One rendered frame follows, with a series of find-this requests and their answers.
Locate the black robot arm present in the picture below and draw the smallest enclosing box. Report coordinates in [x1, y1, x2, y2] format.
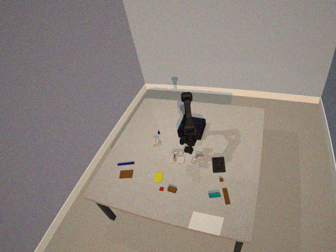
[180, 92, 196, 146]

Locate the yellow flat plate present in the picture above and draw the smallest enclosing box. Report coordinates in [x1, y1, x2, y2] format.
[154, 172, 163, 183]

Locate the brown rectangular block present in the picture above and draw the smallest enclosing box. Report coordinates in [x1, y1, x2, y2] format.
[167, 186, 177, 193]

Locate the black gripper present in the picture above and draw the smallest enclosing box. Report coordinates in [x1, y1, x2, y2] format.
[184, 134, 198, 154]

